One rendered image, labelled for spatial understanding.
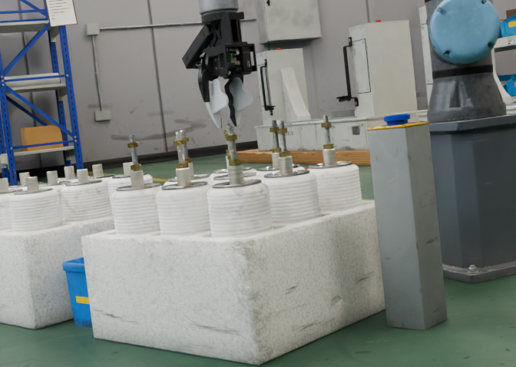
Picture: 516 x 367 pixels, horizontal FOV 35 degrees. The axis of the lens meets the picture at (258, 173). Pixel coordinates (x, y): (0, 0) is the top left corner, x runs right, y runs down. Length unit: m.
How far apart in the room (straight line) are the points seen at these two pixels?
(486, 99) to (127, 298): 0.76
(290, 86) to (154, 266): 4.78
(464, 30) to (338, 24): 7.40
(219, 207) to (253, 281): 0.13
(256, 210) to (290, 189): 0.10
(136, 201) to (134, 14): 6.70
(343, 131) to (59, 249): 3.50
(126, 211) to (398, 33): 3.66
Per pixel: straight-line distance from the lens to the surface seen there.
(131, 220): 1.39
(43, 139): 7.28
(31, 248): 1.60
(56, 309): 1.64
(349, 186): 1.40
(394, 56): 4.88
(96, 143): 7.86
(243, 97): 1.59
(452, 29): 1.48
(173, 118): 8.06
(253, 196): 1.22
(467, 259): 1.62
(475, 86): 1.62
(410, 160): 1.26
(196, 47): 1.61
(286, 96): 6.01
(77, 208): 1.71
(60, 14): 7.16
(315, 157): 5.17
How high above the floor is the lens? 0.35
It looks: 4 degrees down
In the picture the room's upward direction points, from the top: 6 degrees counter-clockwise
